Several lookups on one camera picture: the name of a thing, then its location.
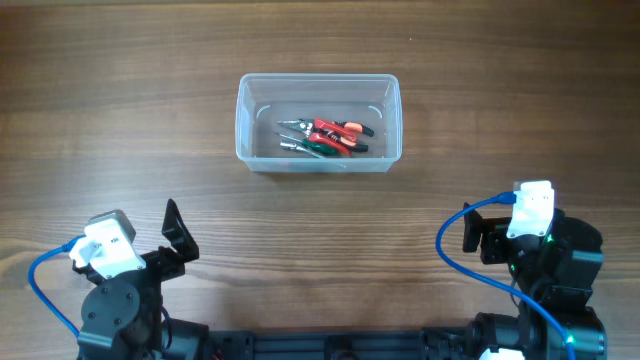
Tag silver combination wrench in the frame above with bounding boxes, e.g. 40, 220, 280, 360
280, 142, 324, 159

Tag orange black needle-nose pliers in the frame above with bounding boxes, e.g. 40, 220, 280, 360
295, 118, 375, 154

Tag clear plastic container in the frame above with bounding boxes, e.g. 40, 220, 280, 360
235, 73, 403, 172

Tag green handled screwdriver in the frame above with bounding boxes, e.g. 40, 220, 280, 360
276, 133, 338, 158

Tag red handled snips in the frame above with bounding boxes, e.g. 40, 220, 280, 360
276, 118, 361, 159

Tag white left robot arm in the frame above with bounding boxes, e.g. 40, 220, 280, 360
70, 199, 214, 360

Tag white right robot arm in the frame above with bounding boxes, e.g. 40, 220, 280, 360
463, 208, 607, 360

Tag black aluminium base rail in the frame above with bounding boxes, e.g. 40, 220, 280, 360
210, 328, 471, 360

